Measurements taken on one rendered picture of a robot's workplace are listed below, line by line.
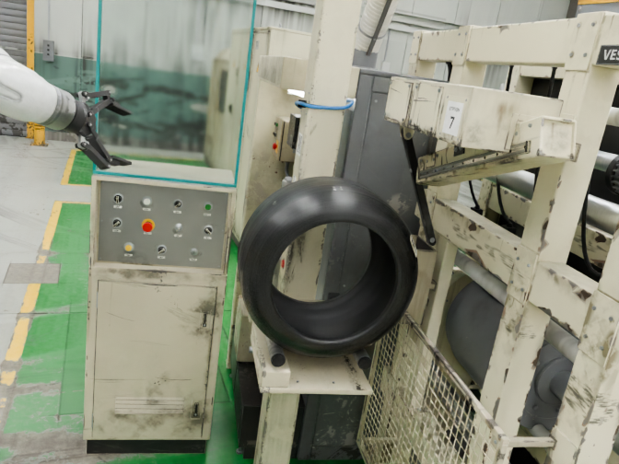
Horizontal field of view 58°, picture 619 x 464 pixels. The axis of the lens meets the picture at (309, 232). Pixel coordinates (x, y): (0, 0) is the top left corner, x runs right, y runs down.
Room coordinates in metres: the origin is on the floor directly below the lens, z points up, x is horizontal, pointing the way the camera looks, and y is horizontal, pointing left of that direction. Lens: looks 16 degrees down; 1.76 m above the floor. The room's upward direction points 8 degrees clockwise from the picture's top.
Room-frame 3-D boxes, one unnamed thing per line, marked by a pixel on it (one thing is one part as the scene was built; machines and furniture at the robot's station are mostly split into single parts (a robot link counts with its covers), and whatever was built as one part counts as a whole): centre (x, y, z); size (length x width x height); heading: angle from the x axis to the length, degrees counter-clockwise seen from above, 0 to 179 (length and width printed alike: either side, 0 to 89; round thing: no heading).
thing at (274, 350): (1.70, 0.08, 0.90); 0.35 x 0.05 x 0.05; 13
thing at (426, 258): (2.04, -0.38, 1.05); 0.20 x 0.15 x 0.30; 13
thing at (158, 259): (2.30, 0.63, 0.63); 0.56 x 0.41 x 1.27; 103
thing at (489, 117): (1.68, -0.38, 1.71); 0.61 x 0.25 x 0.15; 13
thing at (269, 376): (1.71, 0.08, 0.83); 0.36 x 0.09 x 0.06; 13
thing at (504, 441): (1.59, -0.43, 0.65); 0.90 x 0.02 x 0.70; 13
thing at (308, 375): (1.74, -0.06, 0.80); 0.37 x 0.36 x 0.02; 103
